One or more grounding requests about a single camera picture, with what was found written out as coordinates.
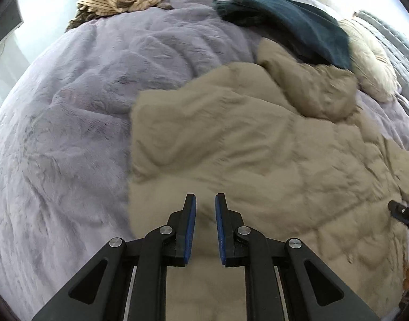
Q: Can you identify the round cream pleated cushion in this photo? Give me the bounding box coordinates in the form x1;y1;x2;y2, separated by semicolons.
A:
339;17;399;103

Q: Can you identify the lavender plush bed blanket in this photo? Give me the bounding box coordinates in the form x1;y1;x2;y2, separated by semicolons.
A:
0;0;409;320

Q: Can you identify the beige quilted puffer jacket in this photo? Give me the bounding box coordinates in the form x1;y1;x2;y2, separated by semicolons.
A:
129;39;409;320

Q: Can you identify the grey quilted headboard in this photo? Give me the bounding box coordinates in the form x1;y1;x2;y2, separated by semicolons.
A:
354;10;409;101

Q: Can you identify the wall mounted monitor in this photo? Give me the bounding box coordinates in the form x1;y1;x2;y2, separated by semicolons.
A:
0;0;23;45

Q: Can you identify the tan striped crumpled garment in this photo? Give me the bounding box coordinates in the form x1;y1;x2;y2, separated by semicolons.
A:
65;0;173;32

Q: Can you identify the dark teal folded garment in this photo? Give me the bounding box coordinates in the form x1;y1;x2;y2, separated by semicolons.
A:
213;0;352;70

